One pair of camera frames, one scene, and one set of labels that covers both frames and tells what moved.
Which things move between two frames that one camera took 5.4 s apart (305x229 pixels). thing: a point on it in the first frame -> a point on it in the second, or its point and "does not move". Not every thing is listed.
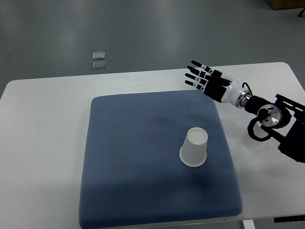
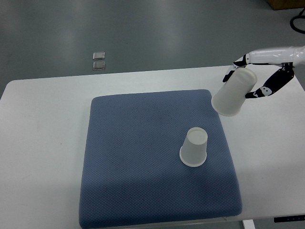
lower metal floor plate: (99, 65) does not move
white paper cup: (252, 143) -> (228, 99)
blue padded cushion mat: (131, 173) does not move
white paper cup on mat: (194, 150) does not move
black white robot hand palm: (227, 93) -> (295, 55)
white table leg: (248, 224) does not move
